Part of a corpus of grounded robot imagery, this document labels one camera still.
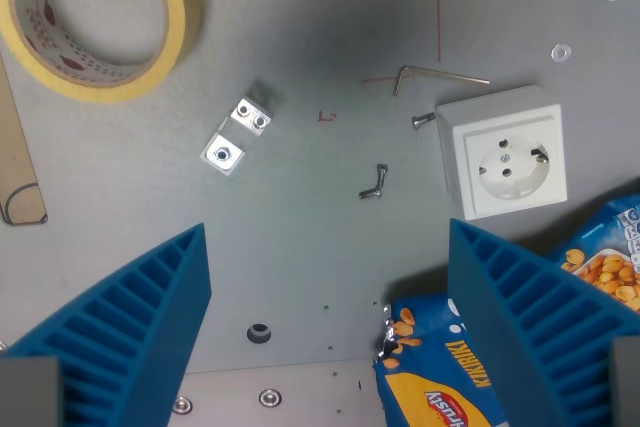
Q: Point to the white wall power socket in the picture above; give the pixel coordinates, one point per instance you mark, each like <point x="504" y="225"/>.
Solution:
<point x="510" y="162"/>

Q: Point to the brown cardboard strip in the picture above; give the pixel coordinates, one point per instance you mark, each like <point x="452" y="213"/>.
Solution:
<point x="17" y="172"/>

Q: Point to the aluminium angle bracket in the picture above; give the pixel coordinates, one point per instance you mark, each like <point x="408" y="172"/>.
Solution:
<point x="239" y="132"/>

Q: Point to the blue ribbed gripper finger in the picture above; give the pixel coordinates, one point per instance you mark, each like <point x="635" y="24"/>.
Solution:
<point x="530" y="327"/>
<point x="125" y="327"/>

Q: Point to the steel hex allen key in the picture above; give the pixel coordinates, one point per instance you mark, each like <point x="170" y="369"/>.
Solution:
<point x="440" y="74"/>

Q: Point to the round-head table bolt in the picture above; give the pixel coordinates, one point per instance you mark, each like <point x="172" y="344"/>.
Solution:
<point x="270" y="398"/>
<point x="182" y="404"/>

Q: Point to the yellow masking tape roll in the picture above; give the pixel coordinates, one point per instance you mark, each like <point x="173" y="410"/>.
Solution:
<point x="181" y="12"/>

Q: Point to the blue peanut snack bag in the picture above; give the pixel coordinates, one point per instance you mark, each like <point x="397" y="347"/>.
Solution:
<point x="440" y="377"/>

